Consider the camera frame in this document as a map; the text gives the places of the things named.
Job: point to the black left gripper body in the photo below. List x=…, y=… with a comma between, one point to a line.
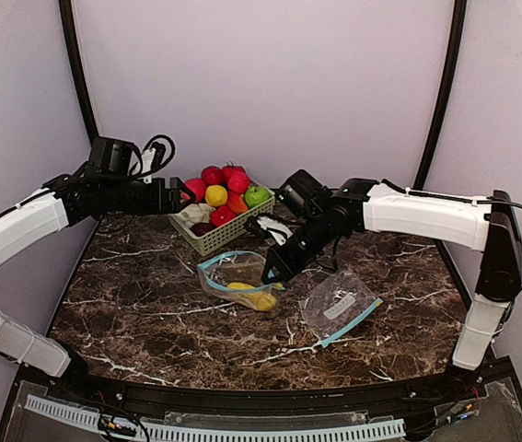
x=164, y=195

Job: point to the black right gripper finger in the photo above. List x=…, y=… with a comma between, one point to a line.
x=272, y=257
x=283, y=271

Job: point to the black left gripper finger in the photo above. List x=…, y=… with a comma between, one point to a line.
x=180, y=187
x=186, y=201

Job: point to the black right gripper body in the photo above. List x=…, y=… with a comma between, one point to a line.
x=284, y=258

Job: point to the yellow wrinkled banana-like fruit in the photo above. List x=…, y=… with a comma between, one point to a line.
x=252, y=297

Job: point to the large clear zip bag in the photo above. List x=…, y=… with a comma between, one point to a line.
x=228, y=267

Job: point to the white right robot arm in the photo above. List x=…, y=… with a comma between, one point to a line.
x=487, y=224

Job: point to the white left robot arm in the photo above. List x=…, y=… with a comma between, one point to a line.
x=118, y=177

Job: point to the small clear zip bag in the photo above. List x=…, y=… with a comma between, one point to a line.
x=337, y=305

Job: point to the white cabbage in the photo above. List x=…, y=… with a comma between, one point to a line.
x=195, y=214

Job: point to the red apple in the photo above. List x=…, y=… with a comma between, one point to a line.
x=198, y=187

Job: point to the yellow lemon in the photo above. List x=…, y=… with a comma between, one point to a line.
x=216, y=195

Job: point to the red bell pepper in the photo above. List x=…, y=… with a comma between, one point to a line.
x=222, y=215

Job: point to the orange pepper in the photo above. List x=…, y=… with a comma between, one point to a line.
x=236, y=203

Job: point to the green perforated plastic basket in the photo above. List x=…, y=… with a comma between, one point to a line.
x=220, y=236

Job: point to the pink-red wrinkled fruit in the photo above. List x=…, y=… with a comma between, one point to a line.
x=238, y=182

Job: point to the green apple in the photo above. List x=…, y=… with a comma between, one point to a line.
x=256, y=195

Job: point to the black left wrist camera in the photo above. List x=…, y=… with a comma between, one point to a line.
x=158, y=152

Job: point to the white slotted cable duct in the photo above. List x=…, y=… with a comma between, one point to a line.
x=206, y=427

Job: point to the black table front rail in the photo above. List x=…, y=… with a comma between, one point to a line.
x=413, y=398

